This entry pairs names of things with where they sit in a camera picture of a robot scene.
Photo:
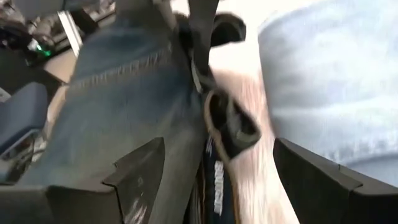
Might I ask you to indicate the light blue jeans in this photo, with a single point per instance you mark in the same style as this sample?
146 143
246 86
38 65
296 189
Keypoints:
326 77

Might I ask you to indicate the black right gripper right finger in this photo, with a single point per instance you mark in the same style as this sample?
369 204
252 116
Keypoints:
326 199

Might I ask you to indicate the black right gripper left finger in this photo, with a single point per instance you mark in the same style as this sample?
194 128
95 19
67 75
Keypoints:
77 205

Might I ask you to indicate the black pants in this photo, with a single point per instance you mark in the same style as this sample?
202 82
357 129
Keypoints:
124 109

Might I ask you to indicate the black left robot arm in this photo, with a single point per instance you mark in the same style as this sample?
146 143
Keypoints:
17 40

